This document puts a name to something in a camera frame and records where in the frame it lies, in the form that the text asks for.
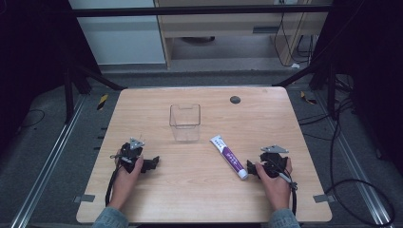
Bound person's left hand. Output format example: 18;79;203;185
108;154;144;211

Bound clear plastic container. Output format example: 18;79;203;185
168;103;202;143

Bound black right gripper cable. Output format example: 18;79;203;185
271;161;299;217

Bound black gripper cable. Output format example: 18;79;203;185
105;163;124;208
271;161;299;217

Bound yellow and black tape piece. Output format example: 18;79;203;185
96;93;109;111
299;90;318;105

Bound dark curtain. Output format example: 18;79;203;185
309;0;403;179
0;0;103;160

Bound black cables under desk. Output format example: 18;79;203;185
273;11;319;68

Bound person's right hand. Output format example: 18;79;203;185
254;157;293;212

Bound black metal stand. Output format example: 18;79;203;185
62;58;128;125
271;56;355;122

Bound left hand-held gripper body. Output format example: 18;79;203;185
109;136;146;174

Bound metal floor rail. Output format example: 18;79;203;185
9;94;88;228
313;90;394;228

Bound light wooden desk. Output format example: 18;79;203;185
153;0;335;69

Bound black horizontal bar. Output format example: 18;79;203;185
70;4;333;18

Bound grey tape strip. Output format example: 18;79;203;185
312;193;336;204
72;193;96;204

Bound white cabinet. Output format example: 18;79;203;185
67;0;167;67

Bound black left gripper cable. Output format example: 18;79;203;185
105;163;124;208

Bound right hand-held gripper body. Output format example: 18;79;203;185
259;143;291;179

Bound white and purple toothpaste tube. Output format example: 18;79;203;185
209;134;249;181

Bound long black floor cable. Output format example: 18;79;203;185
324;94;396;228

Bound thin black floor cable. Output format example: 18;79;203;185
18;108;47;129

